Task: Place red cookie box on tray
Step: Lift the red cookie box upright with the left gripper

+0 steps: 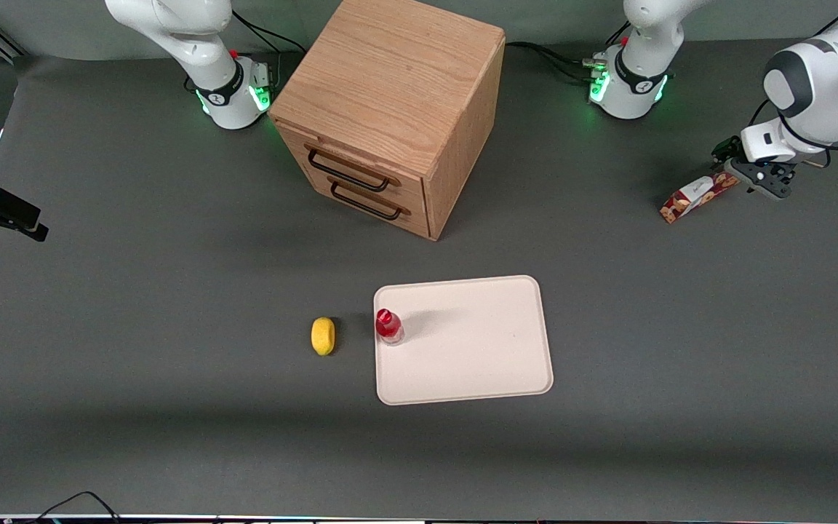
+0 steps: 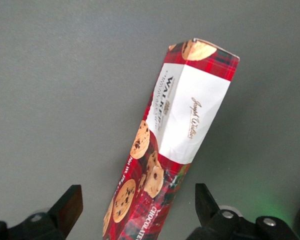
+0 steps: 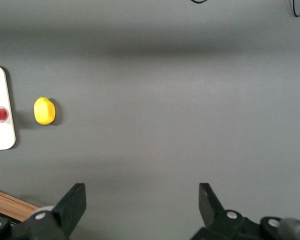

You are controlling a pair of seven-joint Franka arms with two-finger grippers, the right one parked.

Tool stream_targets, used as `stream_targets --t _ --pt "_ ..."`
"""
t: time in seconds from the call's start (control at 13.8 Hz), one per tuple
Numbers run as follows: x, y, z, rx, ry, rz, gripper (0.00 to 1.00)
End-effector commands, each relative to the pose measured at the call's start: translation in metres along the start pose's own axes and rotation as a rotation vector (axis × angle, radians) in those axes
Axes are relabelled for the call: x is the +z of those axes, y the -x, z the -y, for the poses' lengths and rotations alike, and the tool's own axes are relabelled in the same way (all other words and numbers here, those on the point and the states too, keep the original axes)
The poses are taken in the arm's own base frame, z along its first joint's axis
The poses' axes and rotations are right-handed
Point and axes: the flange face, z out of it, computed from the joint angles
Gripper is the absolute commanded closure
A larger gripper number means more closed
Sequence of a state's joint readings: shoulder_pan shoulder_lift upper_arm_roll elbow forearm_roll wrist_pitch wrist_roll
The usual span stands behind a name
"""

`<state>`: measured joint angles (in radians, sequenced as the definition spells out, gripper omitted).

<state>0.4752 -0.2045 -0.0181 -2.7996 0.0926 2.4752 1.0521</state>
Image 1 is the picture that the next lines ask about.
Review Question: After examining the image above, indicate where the red cookie box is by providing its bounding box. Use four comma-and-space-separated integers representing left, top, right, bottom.
659, 171, 742, 225

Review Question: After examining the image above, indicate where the beige rectangular tray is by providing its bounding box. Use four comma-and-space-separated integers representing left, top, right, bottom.
373, 275, 555, 406

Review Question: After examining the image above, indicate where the yellow lemon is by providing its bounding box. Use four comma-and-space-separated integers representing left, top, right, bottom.
311, 317, 337, 357

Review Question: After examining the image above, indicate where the wooden drawer cabinet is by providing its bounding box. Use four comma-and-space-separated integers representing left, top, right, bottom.
268, 0, 506, 242

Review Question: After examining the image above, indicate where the small red-capped bottle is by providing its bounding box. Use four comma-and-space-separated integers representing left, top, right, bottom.
375, 308, 405, 347

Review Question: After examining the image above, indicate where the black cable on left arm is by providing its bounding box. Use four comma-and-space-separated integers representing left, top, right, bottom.
749, 98, 838, 154

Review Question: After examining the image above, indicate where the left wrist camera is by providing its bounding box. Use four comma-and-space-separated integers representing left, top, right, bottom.
724, 158, 796, 201

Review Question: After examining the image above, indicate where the black left arm base cable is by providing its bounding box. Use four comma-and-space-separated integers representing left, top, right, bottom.
504, 41, 603, 83

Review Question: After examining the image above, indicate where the black arm base cable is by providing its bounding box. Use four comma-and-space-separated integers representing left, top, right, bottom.
230, 10, 308, 56
504, 41, 603, 83

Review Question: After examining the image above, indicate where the thin black cable loop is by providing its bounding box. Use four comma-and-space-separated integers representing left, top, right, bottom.
30, 491, 122, 524

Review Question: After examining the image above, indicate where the black right arm base cable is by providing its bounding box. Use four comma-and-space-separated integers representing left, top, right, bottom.
230, 10, 308, 56

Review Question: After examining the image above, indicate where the wooden drawer with short handle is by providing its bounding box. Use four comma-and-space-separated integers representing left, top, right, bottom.
290, 156, 431, 242

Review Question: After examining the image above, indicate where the wooden drawer with long handle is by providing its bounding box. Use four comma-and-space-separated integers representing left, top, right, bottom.
276, 122, 429, 216

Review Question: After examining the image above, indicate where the long black drawer handle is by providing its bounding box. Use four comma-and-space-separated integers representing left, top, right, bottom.
307, 148, 391, 194

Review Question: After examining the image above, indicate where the short black drawer handle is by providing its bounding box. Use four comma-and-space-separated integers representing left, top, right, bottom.
329, 182, 402, 222

